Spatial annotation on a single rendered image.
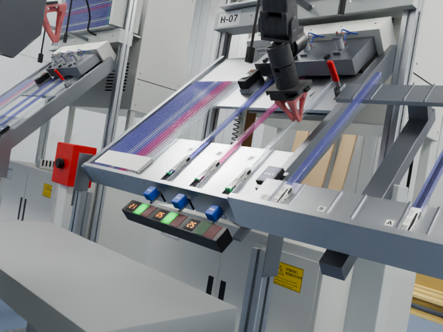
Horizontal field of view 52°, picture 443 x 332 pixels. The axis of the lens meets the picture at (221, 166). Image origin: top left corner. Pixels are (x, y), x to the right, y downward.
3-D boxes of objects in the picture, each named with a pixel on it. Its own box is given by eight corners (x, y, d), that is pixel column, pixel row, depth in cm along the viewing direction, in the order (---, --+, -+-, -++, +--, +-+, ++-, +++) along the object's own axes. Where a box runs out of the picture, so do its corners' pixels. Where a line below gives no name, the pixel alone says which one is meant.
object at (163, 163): (254, 215, 95) (249, 203, 94) (92, 173, 141) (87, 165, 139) (300, 161, 105) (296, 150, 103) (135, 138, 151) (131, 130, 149)
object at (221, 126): (171, 178, 116) (169, 173, 115) (167, 176, 117) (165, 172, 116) (278, 78, 142) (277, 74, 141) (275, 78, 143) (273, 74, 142)
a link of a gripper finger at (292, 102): (291, 114, 121) (283, 82, 117) (314, 115, 116) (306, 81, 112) (277, 126, 117) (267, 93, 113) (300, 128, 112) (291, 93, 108)
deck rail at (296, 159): (262, 230, 94) (252, 208, 91) (254, 228, 96) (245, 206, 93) (400, 64, 131) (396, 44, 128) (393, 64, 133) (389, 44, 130)
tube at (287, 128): (231, 193, 100) (229, 190, 100) (226, 192, 101) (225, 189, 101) (339, 78, 126) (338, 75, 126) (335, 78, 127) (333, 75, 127)
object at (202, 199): (254, 228, 96) (243, 203, 92) (93, 182, 142) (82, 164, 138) (258, 224, 96) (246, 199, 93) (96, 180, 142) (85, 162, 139)
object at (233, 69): (339, 126, 115) (335, 109, 113) (174, 115, 161) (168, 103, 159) (393, 63, 133) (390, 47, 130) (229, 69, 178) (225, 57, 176)
